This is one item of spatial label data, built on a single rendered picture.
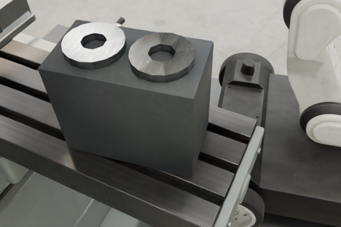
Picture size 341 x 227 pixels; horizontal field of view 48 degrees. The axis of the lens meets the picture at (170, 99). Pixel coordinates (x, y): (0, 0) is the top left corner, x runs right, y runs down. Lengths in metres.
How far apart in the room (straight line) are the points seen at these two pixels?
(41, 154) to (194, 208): 0.28
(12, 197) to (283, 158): 0.71
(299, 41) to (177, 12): 1.83
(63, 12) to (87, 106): 2.22
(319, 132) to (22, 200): 0.75
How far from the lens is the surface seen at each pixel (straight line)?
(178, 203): 0.60
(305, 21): 0.82
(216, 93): 1.49
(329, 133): 1.06
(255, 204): 1.03
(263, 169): 1.09
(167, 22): 2.53
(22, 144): 0.71
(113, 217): 1.43
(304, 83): 1.00
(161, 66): 0.49
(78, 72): 0.52
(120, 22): 1.35
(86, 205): 1.28
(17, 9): 0.96
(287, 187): 1.08
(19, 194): 0.94
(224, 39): 2.39
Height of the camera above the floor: 1.47
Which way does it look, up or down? 47 degrees down
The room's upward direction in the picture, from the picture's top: 2 degrees counter-clockwise
